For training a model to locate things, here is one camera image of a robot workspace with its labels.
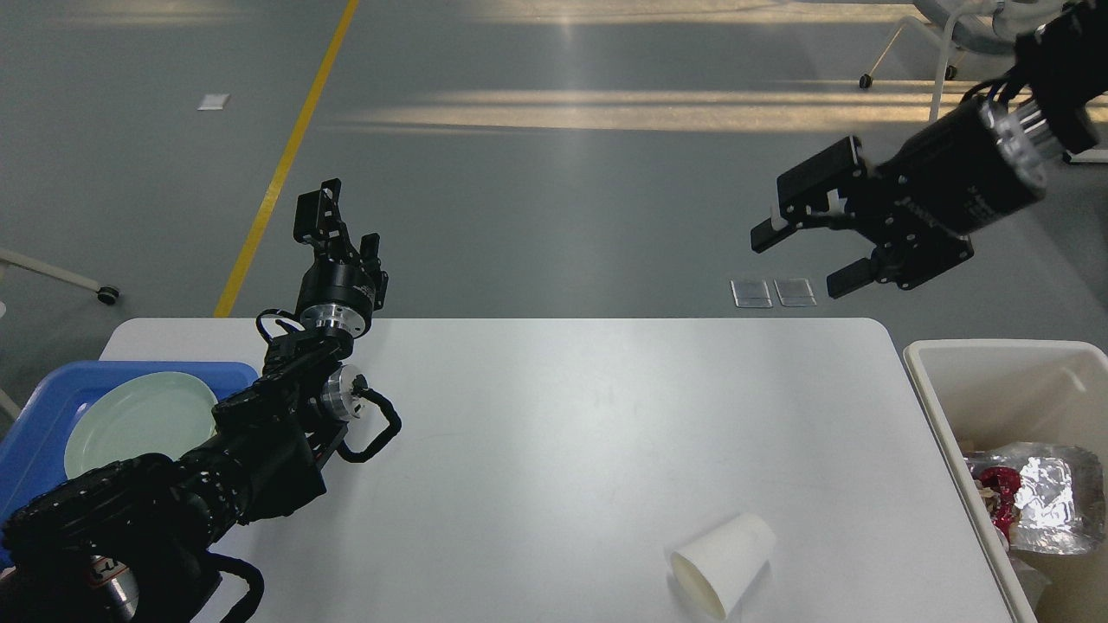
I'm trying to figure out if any pale green plate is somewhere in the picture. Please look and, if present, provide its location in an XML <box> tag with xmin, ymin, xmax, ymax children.
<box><xmin>63</xmin><ymin>371</ymin><xmax>216</xmax><ymax>478</ymax></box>

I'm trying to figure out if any white plastic bin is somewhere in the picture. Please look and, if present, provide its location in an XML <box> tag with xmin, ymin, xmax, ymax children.
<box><xmin>904</xmin><ymin>339</ymin><xmax>1107</xmax><ymax>622</ymax></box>

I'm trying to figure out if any white caster leg left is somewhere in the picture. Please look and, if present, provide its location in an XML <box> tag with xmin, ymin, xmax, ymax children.
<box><xmin>1</xmin><ymin>248</ymin><xmax>121</xmax><ymax>306</ymax></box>

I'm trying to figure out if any white paper cup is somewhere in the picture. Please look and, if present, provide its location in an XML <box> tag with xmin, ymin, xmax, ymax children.
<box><xmin>669</xmin><ymin>513</ymin><xmax>778</xmax><ymax>622</ymax></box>

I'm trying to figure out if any red crushed wrapper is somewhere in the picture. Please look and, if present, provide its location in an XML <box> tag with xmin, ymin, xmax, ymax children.
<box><xmin>975</xmin><ymin>466</ymin><xmax>1022</xmax><ymax>542</ymax></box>

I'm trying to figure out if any clear floor plate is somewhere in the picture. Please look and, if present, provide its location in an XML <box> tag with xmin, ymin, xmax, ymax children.
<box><xmin>731</xmin><ymin>279</ymin><xmax>773</xmax><ymax>309</ymax></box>
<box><xmin>773</xmin><ymin>279</ymin><xmax>818</xmax><ymax>308</ymax></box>

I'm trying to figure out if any foil bag with brown paper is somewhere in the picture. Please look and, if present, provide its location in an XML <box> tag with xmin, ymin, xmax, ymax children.
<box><xmin>963</xmin><ymin>441</ymin><xmax>1105</xmax><ymax>556</ymax></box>

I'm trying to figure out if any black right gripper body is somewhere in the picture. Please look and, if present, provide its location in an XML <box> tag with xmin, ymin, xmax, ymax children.
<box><xmin>864</xmin><ymin>96</ymin><xmax>1063</xmax><ymax>289</ymax></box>

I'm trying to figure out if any white bar on floor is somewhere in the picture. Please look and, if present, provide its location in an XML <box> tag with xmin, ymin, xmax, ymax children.
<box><xmin>1063</xmin><ymin>147</ymin><xmax>1108</xmax><ymax>165</ymax></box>

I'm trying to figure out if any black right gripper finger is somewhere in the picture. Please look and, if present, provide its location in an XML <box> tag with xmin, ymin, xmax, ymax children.
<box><xmin>750</xmin><ymin>137</ymin><xmax>869</xmax><ymax>253</ymax></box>
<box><xmin>825</xmin><ymin>257</ymin><xmax>892</xmax><ymax>299</ymax></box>

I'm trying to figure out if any blue plastic tray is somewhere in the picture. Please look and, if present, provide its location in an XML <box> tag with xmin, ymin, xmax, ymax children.
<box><xmin>3</xmin><ymin>360</ymin><xmax>258</xmax><ymax>520</ymax></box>

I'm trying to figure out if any white rolling chair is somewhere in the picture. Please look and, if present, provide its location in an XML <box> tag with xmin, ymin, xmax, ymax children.
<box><xmin>858</xmin><ymin>1</ymin><xmax>1068</xmax><ymax>121</ymax></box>

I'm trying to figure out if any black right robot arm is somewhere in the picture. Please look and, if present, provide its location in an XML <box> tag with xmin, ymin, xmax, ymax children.
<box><xmin>750</xmin><ymin>1</ymin><xmax>1105</xmax><ymax>299</ymax></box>

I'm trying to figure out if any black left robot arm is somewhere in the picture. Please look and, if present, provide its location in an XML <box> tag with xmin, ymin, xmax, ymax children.
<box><xmin>3</xmin><ymin>178</ymin><xmax>403</xmax><ymax>622</ymax></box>

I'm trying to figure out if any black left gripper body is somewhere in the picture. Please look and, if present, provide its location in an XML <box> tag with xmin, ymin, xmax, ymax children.
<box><xmin>294</xmin><ymin>259</ymin><xmax>388</xmax><ymax>338</ymax></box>

